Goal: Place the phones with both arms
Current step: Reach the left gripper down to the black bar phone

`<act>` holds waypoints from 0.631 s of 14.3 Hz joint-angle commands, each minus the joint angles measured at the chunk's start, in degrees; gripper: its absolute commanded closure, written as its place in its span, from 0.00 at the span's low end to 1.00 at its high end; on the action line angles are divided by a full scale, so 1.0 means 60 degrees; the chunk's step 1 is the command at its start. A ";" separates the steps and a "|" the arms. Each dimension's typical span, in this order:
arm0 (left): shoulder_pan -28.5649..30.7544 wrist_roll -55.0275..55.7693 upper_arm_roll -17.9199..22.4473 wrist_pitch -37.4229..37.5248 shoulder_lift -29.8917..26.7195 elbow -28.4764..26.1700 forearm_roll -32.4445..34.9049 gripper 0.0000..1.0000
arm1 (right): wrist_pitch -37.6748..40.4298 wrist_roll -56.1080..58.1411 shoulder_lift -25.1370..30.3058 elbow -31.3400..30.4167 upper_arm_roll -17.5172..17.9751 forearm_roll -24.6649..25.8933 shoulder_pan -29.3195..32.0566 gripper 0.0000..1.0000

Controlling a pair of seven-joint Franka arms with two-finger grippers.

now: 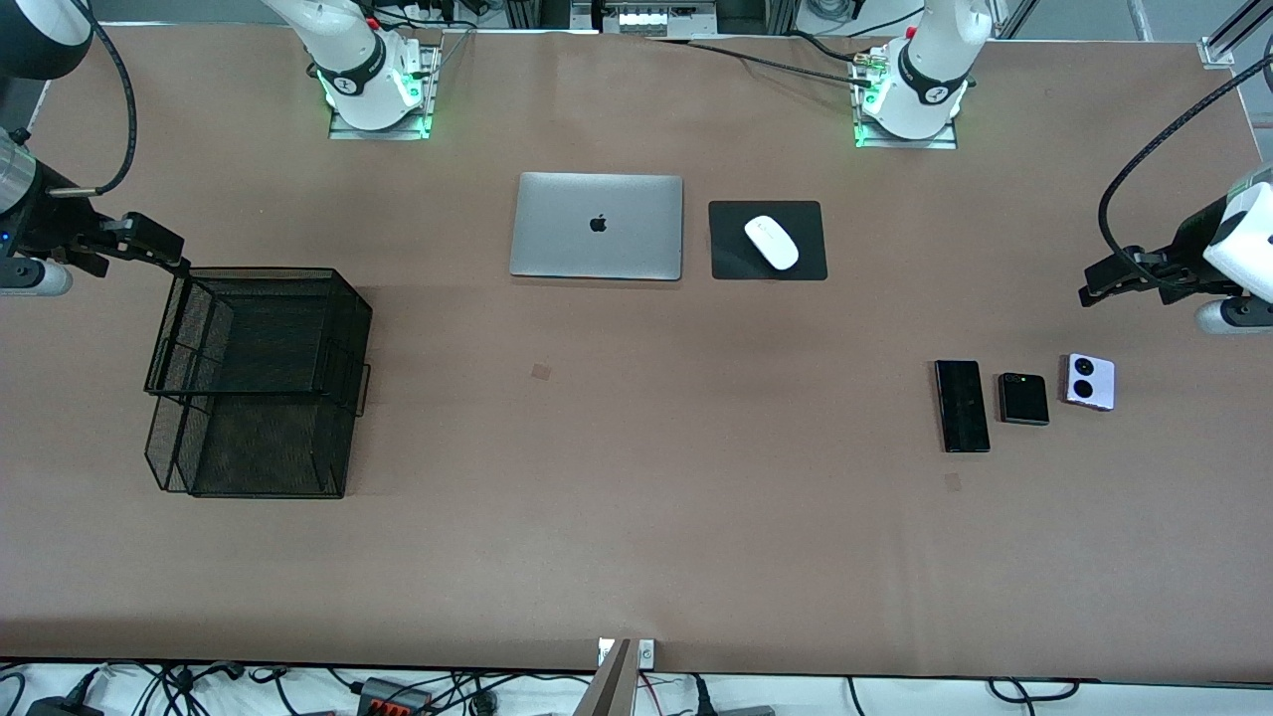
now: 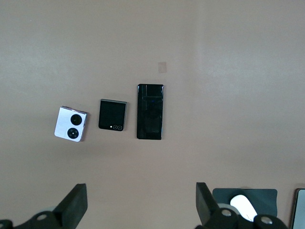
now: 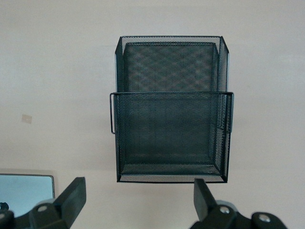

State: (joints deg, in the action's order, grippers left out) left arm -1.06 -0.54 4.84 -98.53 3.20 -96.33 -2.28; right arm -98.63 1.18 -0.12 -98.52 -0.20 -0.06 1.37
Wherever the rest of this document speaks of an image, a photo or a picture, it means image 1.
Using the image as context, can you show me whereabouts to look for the lilac flip phone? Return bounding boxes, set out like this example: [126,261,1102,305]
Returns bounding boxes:
[1059,353,1117,412]

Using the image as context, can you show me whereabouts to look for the black flip phone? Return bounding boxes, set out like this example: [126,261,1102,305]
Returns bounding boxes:
[998,373,1050,427]

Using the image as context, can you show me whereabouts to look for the long black smartphone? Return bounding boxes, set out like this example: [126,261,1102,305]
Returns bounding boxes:
[934,360,992,453]

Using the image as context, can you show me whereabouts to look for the white computer mouse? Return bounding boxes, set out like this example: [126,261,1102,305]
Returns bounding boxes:
[744,215,800,271]

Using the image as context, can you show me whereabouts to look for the black mouse pad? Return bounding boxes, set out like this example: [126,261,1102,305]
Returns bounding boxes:
[708,200,828,281]

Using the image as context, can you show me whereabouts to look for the silver closed laptop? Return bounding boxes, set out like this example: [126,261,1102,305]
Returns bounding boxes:
[509,172,685,281]

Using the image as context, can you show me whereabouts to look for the black power strip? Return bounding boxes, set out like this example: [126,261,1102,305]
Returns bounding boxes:
[358,678,434,716]

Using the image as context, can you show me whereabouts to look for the control box with connectors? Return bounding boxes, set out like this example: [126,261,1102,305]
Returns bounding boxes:
[572,0,717,37]

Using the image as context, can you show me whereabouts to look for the large paper table cover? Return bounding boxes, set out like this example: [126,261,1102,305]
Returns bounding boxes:
[0,25,1273,683]

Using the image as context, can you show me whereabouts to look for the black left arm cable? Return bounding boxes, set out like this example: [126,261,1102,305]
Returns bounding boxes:
[1098,60,1273,291]

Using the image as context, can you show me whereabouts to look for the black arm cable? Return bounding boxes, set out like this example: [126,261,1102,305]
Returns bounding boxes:
[1098,60,1273,291]
[45,0,137,197]

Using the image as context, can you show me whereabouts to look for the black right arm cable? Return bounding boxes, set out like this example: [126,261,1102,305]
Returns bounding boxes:
[45,0,137,197]

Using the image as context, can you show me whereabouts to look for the aluminium frame profile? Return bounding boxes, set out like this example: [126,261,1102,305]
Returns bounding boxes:
[1198,0,1273,69]

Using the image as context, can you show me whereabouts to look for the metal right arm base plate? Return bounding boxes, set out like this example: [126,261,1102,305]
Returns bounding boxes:
[328,45,441,140]

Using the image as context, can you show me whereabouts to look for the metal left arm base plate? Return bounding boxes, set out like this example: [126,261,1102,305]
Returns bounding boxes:
[853,50,959,150]

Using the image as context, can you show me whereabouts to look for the black wire mesh organizer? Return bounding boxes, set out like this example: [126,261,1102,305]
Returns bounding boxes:
[144,267,374,499]

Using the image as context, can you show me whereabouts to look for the black cable on table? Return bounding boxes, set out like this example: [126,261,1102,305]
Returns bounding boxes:
[646,32,878,89]

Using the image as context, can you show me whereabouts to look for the grey camera post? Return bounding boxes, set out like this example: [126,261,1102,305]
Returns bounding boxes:
[572,638,637,716]

